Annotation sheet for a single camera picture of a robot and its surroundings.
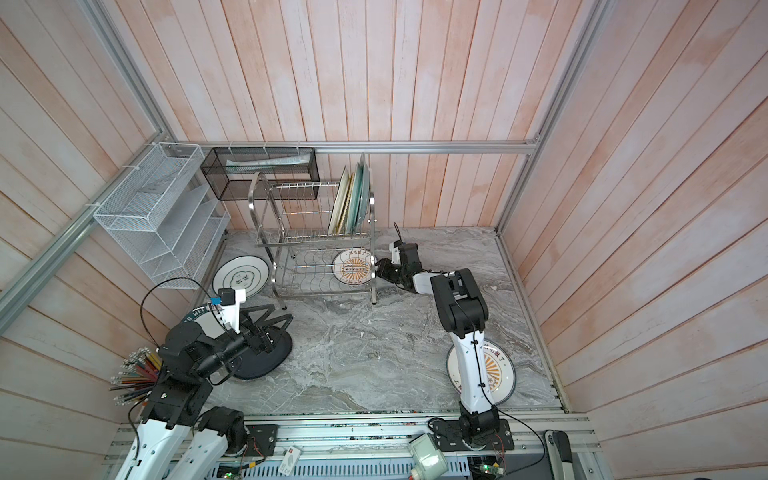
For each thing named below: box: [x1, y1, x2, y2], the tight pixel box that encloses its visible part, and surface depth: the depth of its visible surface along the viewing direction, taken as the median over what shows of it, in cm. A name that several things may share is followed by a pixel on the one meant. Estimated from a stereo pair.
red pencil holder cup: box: [109, 347, 162, 406], surface depth 71 cm
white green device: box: [409, 433, 448, 480], surface depth 68 cm
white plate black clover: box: [212, 255, 271, 299], surface depth 109 cm
